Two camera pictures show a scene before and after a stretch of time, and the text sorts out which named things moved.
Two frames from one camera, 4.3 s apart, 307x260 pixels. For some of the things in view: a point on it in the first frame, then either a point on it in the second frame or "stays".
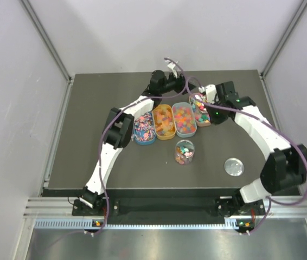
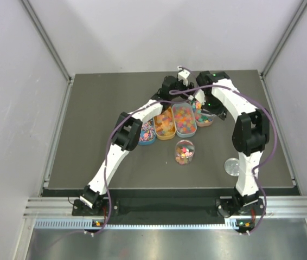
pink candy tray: x=198 y=101 stays
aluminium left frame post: x=53 y=48 stays
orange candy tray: x=164 y=123 stays
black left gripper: x=180 y=82 -> x=189 y=86
